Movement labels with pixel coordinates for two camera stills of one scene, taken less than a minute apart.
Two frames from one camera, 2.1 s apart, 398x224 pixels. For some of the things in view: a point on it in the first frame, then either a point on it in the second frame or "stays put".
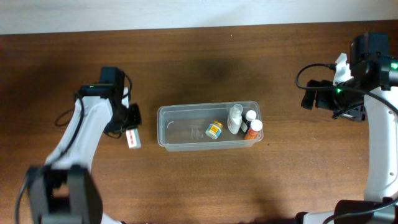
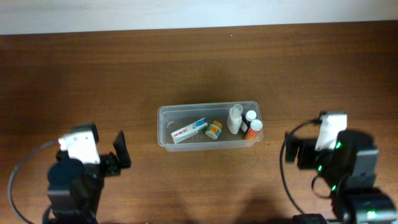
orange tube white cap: [256, 126] stays put
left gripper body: [130, 118] to [107, 165]
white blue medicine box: [133, 139] to [192, 129]
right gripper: [355, 112] to [306, 147]
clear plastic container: [209, 126] stays put
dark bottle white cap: [249, 116] stays put
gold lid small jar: [214, 130] stays put
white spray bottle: [234, 119] stays put
